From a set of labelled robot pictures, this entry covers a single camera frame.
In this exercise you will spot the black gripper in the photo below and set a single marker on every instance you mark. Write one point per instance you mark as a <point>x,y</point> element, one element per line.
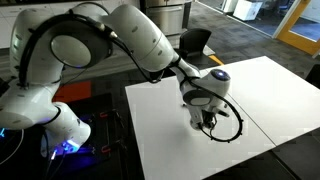
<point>208,118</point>

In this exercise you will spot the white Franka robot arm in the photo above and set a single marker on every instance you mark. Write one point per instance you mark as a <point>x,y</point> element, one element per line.
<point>140,36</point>

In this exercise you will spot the yellow floor tape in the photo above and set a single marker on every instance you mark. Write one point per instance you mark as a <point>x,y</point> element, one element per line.
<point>216,60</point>

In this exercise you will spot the black office chair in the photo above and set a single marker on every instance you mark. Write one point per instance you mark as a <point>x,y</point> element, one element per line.
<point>195,41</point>
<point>315,76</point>

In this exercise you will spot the orange clamp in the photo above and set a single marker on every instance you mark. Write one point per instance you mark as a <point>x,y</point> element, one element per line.
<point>106,149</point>
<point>103,114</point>

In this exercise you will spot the black robot stand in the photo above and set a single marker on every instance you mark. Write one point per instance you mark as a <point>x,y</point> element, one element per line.
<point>100,133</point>

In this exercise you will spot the stainless steel appliance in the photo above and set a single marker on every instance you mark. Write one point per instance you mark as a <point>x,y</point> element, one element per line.
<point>165,20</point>

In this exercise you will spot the small white box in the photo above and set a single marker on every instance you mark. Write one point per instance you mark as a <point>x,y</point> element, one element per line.
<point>229,5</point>

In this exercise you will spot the large white box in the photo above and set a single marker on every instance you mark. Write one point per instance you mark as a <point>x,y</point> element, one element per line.
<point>247,9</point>

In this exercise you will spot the orange floor mat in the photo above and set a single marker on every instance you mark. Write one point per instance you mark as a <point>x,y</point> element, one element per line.
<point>75,91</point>

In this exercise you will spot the yellow door frame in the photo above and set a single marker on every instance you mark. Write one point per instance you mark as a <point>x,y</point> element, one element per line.
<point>293,33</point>

